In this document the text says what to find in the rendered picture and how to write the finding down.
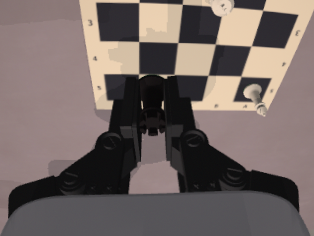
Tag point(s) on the black and cream chessboard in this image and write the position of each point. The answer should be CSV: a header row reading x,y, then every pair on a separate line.
x,y
213,57

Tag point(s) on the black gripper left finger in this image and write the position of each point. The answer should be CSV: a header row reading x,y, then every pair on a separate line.
x,y
102,170

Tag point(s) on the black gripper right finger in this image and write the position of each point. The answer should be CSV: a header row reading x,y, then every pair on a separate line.
x,y
202,168

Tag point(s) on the white chess piece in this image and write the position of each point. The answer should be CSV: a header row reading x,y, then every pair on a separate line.
x,y
222,7
252,91

